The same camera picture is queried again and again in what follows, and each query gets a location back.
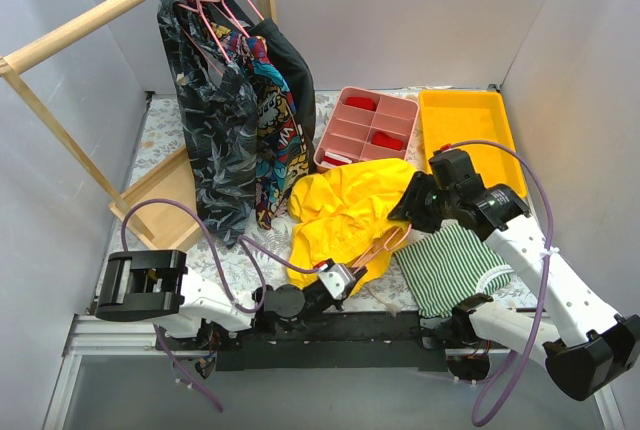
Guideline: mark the pink compartment organizer box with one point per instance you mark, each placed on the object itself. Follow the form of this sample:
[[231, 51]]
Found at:
[[349, 130]]

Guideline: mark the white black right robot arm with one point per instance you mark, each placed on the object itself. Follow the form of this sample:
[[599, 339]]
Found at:
[[586, 344]]

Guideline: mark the green white striped cloth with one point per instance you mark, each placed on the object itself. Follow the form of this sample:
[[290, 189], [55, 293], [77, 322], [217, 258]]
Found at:
[[447, 267]]

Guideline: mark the yellow plastic tray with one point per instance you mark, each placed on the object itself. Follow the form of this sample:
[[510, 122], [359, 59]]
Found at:
[[452, 116]]

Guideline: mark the red white striped sock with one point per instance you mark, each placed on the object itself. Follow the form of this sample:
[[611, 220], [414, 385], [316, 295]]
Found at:
[[332, 160]]

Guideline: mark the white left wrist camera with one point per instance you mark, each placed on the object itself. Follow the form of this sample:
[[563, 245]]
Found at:
[[337, 279]]

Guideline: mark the red folded sock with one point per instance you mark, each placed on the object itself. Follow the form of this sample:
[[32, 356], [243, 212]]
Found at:
[[361, 102], [384, 140]]

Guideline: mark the aluminium frame rail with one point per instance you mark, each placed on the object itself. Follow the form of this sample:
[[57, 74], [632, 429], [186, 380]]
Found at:
[[119, 373]]

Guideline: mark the dark leaf print shorts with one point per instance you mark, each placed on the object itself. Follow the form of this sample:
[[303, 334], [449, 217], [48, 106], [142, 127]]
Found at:
[[219, 115]]

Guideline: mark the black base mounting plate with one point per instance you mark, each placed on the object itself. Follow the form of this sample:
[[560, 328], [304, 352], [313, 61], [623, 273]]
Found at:
[[343, 341]]

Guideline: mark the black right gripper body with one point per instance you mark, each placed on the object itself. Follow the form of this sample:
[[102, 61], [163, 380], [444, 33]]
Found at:
[[413, 202]]

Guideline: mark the colourful comic print shorts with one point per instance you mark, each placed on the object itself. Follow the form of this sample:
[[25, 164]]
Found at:
[[282, 153]]

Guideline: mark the yellow shorts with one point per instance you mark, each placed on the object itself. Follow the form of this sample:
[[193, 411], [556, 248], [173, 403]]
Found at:
[[342, 212]]

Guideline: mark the black shorts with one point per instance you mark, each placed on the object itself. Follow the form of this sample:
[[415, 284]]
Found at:
[[290, 75]]

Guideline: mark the floral table mat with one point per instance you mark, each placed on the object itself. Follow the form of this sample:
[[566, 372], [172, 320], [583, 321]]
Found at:
[[162, 135]]

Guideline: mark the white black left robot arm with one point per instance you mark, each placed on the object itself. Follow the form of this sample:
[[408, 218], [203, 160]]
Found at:
[[157, 287]]

